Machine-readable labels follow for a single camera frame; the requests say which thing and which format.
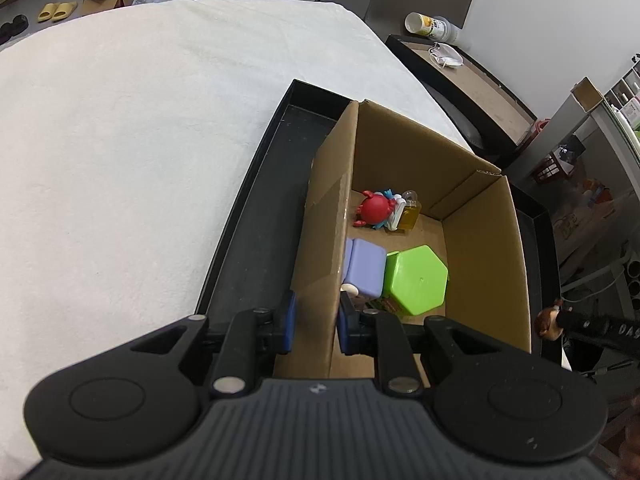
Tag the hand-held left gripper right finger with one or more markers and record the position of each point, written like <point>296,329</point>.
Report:
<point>346,328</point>

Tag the black shoe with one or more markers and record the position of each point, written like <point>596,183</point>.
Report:
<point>6,34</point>
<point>19,24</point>

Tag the small amber bottle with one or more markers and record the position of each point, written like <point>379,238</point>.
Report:
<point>409,212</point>

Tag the grey desk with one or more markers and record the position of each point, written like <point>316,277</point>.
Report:
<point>575,115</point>

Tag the white face mask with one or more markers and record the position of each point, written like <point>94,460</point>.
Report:
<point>446,55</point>

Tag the green hexagonal box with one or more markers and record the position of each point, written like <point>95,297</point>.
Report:
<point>415,280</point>

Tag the dark side table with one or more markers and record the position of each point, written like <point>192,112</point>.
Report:
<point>465,92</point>

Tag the lavender cube box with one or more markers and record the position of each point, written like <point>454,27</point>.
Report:
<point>365,267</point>

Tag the red crab toy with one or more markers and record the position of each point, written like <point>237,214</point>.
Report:
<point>374,208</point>

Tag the white yellow can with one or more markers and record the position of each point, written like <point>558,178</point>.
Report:
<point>432,26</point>

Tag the small brown-haired figurine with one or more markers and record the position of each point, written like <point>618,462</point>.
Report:
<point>547,321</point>

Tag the yellow slipper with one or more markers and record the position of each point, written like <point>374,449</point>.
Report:
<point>48,12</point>
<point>66,10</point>

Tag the red basket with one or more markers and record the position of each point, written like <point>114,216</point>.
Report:
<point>550,170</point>

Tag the black tray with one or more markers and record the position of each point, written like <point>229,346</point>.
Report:
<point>250,240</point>

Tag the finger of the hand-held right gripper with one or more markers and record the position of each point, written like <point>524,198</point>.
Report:
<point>600,332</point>

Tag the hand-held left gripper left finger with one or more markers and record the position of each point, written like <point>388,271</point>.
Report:
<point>287,320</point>

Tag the brown cardboard box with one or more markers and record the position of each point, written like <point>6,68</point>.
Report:
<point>480,240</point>

